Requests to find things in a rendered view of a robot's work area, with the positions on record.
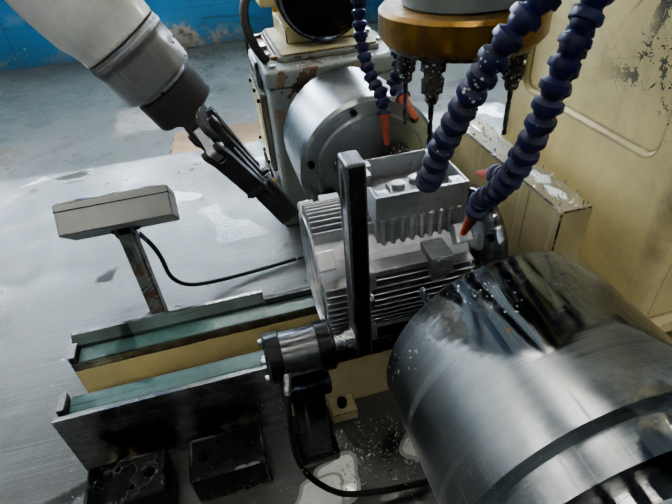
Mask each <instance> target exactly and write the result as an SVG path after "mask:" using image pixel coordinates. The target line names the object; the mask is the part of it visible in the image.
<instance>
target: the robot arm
mask: <svg viewBox="0 0 672 504"><path fill-rule="evenodd" d="M4 1H5V2H6V3H7V4H8V5H9V6H10V7H11V8H12V9H13V10H14V11H15V12H16V13H17V14H18V15H19V16H21V17H22V18H23V19H24V20H25V21H26V22H27V23H28V24H29V25H30V26H32V27H33V28H34V29H35V30H36V31H37V32H38V33H39V34H40V35H42V36H43V37H44V38H45V39H47V40H48V41H49V42H50V43H52V44H53V45H54V46H55V47H56V48H58V49H59V50H61V51H63V52H65V53H66V54H68V55H70V56H72V57H73V58H75V59H76V60H78V61H79V62H81V63H82V64H83V65H84V66H85V67H87V68H88V69H89V70H90V71H91V72H92V74H93V75H94V76H95V77H96V78H99V79H100V80H101V81H102V82H103V83H104V84H105V85H106V86H107V87H108V88H109V89H110V90H111V91H112V92H113V93H115V94H116V95H117V96H118V97H119V98H120V99H121V100H122V101H123V102H124V103H125V104H126V105H127V106H129V107H137V106H139V105H140V106H139V108H140V109H141V110H142V111H143V112H144V113H145V114H146V115H147V116H148V117H149V118H150V119H151V120H152V121H153V122H154V123H155V124H156V125H157V126H158V127H160V128H161V129H162V130H164V131H170V130H173V129H175V128H177V127H183V128H185V131H186V132H187V133H188V134H189V135H188V138H189V140H190V141H191V142H192V143H193V144H194V145H195V146H196V147H199V148H201V149H202V150H203V151H204V152H203V153H202V154H201V157H202V159H203V160H204V161H205V162H207V163H208V164H210V165H212V166H214V167H215V168H216V169H217V170H219V171H220V172H221V173H222V174H223V175H225V176H226V177H227V178H228V179H229V180H230V181H232V182H233V183H234V184H235V185H236V186H238V187H239V188H240V189H241V190H242V191H243V192H245V193H246V194H247V197H248V198H252V199H253V198H254V197H256V198H257V199H258V200H259V201H260V202H261V203H262V204H263V205H264V206H265V207H266V208H267V209H268V210H269V211H270V212H271V213H272V214H273V215H274V216H275V217H276V218H277V219H278V220H279V221H280V222H281V223H282V224H285V223H286V222H288V221H289V220H290V219H292V218H293V217H294V216H296V215H297V214H298V213H299V210H298V207H297V206H296V205H295V204H294V203H293V202H292V200H291V199H290V198H289V197H288V196H287V195H286V194H285V193H284V192H283V191H282V190H281V189H280V188H279V187H278V185H277V184H276V183H275V182H274V181H273V180H272V179H271V178H270V177H269V176H268V175H267V173H268V172H269V169H268V168H267V166H265V167H264V168H263V169H261V168H260V167H259V166H260V163H259V161H258V160H256V159H255V157H254V156H253V155H252V154H251V153H250V152H249V150H248V149H247V148H246V147H245V146H244V144H243V143H242V142H241V141H240V140H239V139H238V137H237V136H236V135H235V134H234V133H233V131H232V130H231V129H230V128H229V127H228V126H227V124H226V123H225V122H224V121H223V120H222V118H221V117H220V116H219V114H218V113H217V111H216V109H215V108H214V107H213V106H209V107H208V108H207V107H206V106H205V105H204V103H205V101H206V99H207V98H208V96H209V93H210V87H209V85H208V83H207V82H206V81H205V80H204V79H203V78H202V77H201V75H200V74H199V73H198V72H197V71H196V70H195V69H194V68H193V66H192V65H191V64H190V63H189V62H185V61H186V59H187V53H186V49H185V48H183V47H182V46H181V45H180V44H179V42H178V41H177V40H176V39H175V36H174V35H172V33H171V32H170V31H169V30H168V29H167V27H166V26H165V25H164V24H163V23H162V22H161V21H160V18H159V17H158V16H157V15H156V14H154V13H153V12H152V11H151V9H150V8H149V6H148V5H147V4H146V3H145V1H144V0H4ZM264 175H265V176H264ZM263 176H264V177H263Z"/></svg>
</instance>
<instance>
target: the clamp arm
mask: <svg viewBox="0 0 672 504"><path fill-rule="evenodd" d="M337 162H338V175H339V189H340V202H341V216H342V230H343V243H344V257H345V270H346V284H347V297H348V311H349V325H350V326H349V330H347V331H345V332H344V333H346V334H349V333H352V335H353V337H352V335H350V336H347V340H348V343H349V342H352V341H353V339H354V343H353V344H349V345H348V348H350V347H353V348H354V350H355V353H356V355H357V356H358V357H359V356H363V355H367V354H371V353H372V324H371V308H374V307H375V299H374V297H373V294H372V292H371V290H370V264H369V234H368V204H367V187H372V175H371V174H370V172H369V171H368V169H367V168H366V162H365V161H364V160H363V158H362V157H361V155H360V154H359V152H358V151H357V150H351V151H346V152H340V153H338V154H337Z"/></svg>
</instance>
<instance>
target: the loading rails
mask: <svg viewBox="0 0 672 504"><path fill-rule="evenodd" d="M263 297H264V298H263ZM264 302H265V303H264ZM317 320H320V318H319V316H318V313H317V309H316V306H315V302H314V299H313V295H312V291H311V287H310V285H308V286H303V287H299V288H295V289H290V290H286V291H282V292H277V293H273V294H269V295H264V296H263V294H262V290H258V291H253V292H249V293H244V294H240V295H236V296H231V297H227V298H223V299H218V300H214V301H209V302H205V303H201V304H196V305H192V306H187V307H183V308H179V309H174V310H170V311H165V312H161V313H157V314H152V315H148V316H144V317H139V318H135V319H130V320H126V321H122V322H117V323H113V324H108V325H104V326H100V327H95V328H91V329H87V330H82V331H78V332H73V333H71V339H72V344H71V345H70V349H69V353H68V358H67V360H68V362H69V363H70V364H71V367H72V368H73V370H74V371H75V372H76V374H77V376H78V377H79V379H80V380H81V382H82V384H83V385H84V387H85V388H86V390H87V391H88V393H87V394H83V395H79V396H75V397H71V398H70V396H69V394H68V393H67V392H64V393H60V394H59V398H58V402H57V407H56V411H55V412H56V414H57V415H58V416H59V417H56V418H54V419H52V421H51V424H52V425H53V427H54V428H55V429H56V430H57V432H58V433H59V434H60V436H61V437H62V438H63V440H64V441H65V442H66V444H67V445H68V446H69V448H70V449H71V450H72V451H73V453H74V454H75V455H76V457H77V458H78V459H79V461H80V462H81V463H82V465H83V466H84V467H85V469H86V470H87V471H88V470H89V469H90V468H94V467H97V466H101V465H105V464H108V463H112V462H116V461H119V460H123V459H127V458H132V457H136V456H139V455H142V454H145V453H149V452H152V451H156V450H160V449H163V448H164V449H166V451H167V453H168V455H172V454H176V453H179V452H183V451H187V450H189V444H190V442H191V441H193V440H196V439H200V438H203V437H207V436H211V435H215V434H220V433H223V432H226V431H229V430H233V429H236V428H240V427H244V426H247V425H251V424H255V423H258V422H260V423H261V424H262V427H263V429H266V428H270V427H274V426H277V425H281V424H284V423H286V415H285V403H284V399H283V395H282V390H281V386H280V384H276V385H273V384H271V383H270V381H269V382H266V380H265V376H266V375H268V371H267V366H266V365H263V366H262V365H261V356H264V352H263V347H262V345H260V346H258V343H257V340H258V339H261V336H262V334H263V333H267V332H271V331H276V332H281V331H285V330H289V329H293V328H298V327H302V326H306V325H310V324H311V322H313V321H317ZM409 321H410V320H408V321H404V322H399V323H395V324H391V325H387V326H382V327H378V328H377V330H378V339H376V340H372V353H371V354H367V355H363V356H359V357H358V356H357V355H356V353H355V350H354V348H353V347H350V348H345V349H341V350H338V351H337V354H338V361H339V364H338V367H337V369H334V370H330V371H329V374H330V377H331V382H332V392H331V393H329V394H325V399H326V406H327V407H328V409H329V412H330V415H331V419H332V422H333V423H334V424H336V423H339V422H343V421H346V420H350V419H354V418H357V417H358V409H357V406H356V404H355V401H354V399H357V398H360V397H364V396H368V395H371V394H375V393H379V392H382V391H386V390H389V388H388V385H387V365H388V361H389V357H390V354H391V352H392V349H393V347H394V345H395V343H396V341H397V339H398V337H399V335H400V334H401V332H402V331H403V329H404V328H405V327H406V325H407V324H408V323H409Z"/></svg>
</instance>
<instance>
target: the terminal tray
mask: <svg viewBox="0 0 672 504"><path fill-rule="evenodd" d="M426 153H427V149H422V150H416V151H411V152H405V153H399V154H394V155H388V156H383V157H377V158H372V159H366V160H364V161H365V162H366V163H367V165H366V168H367V169H368V171H369V172H370V174H371V175H372V187H367V204H368V211H369V216H371V222H373V223H374V236H375V239H376V243H377V244H379V243H381V244H382V245H383V246H386V245H387V242H388V241H390V242H391V243H392V244H395V243H396V240H398V239H400V241H401V242H405V240H406V238H408V237H409V238H410V240H414V239H415V236H417V235H418V236H419V237H420V238H423V237H424V234H428V235H429V236H433V232H437V233H438V234H442V230H446V231H447V232H448V233H450V226H451V225H453V224H456V223H461V222H464V218H465V207H466V205H467V199H468V190H469V182H470V181H469V180H468V179H467V178H466V177H465V176H464V175H463V174H462V173H461V172H460V170H459V169H458V168H457V167H456V166H455V165H454V164H453V163H452V162H451V161H450V160H449V166H448V169H447V170H446V171H445V173H446V174H445V179H444V181H443V182H442V183H441V186H440V188H439V189H438V190H437V191H435V192H432V193H423V192H421V191H420V190H418V188H417V187H416V184H415V177H416V175H417V174H418V172H420V169H421V167H422V166H423V164H422V160H423V157H424V156H425V154H426ZM454 176H459V177H460V179H458V180H455V179H453V177H454ZM380 190H384V191H385V192H386V193H385V194H379V191H380Z"/></svg>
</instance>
